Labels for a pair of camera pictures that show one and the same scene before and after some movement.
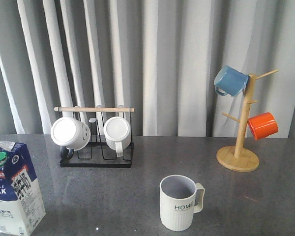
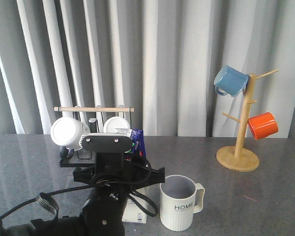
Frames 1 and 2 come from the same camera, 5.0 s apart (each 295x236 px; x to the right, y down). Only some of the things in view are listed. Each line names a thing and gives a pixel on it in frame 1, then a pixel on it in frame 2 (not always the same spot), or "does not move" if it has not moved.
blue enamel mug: (229, 80) does not move
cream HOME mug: (180, 197) does not move
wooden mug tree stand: (237, 158) does not move
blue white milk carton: (16, 201) to (132, 213)
